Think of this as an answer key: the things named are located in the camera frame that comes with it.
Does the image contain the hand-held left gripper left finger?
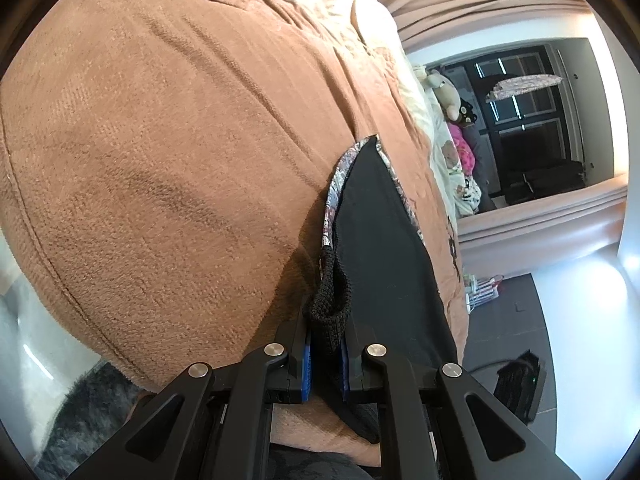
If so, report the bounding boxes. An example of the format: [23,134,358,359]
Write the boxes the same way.
[65,305,314,480]

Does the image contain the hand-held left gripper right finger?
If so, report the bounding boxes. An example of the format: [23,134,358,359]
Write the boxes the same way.
[341,317,583,480]

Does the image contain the black shorts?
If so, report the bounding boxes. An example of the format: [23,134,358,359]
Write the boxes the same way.
[307,135,458,443]

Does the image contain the floral print pants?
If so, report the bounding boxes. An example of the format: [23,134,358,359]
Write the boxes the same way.
[320,135,428,256]

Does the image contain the person's leg in grey pants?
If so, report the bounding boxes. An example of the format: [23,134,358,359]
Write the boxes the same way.
[265,447,386,480]

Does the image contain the striped gift bag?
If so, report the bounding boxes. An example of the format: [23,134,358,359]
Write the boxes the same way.
[465,272,506,311]

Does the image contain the black electronic box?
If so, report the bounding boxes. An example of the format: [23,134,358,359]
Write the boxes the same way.
[492,350,548,423]

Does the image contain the black-spotted white plush toy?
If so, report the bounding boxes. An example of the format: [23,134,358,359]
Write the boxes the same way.
[460,175,483,211]

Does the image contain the grey shaggy rug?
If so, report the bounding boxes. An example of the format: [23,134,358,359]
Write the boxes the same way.
[35,360,146,480]

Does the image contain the bear-print pillow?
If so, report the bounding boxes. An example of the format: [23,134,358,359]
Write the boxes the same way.
[432,125,481,216]

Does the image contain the pink curtain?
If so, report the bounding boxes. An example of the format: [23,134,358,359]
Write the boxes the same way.
[452,172,631,261]
[375,0,596,53]

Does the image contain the pink plush toy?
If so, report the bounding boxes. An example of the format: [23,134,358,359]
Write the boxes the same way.
[447,122,476,171]

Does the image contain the orange blanket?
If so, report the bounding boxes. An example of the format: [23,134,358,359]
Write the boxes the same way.
[0,0,473,466]

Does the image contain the black plush toy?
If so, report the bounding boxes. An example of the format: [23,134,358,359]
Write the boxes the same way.
[457,100,481,126]

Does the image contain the cream quilt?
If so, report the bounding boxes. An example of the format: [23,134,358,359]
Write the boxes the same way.
[300,0,446,161]

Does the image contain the black framed window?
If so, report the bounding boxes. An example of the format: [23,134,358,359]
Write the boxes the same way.
[425,45,588,206]

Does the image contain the cream elephant plush toy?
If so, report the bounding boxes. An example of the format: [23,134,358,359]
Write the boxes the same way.
[425,70,461,116]

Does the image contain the hanging floral garment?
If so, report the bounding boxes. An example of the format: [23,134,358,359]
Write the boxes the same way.
[487,74,563,101]

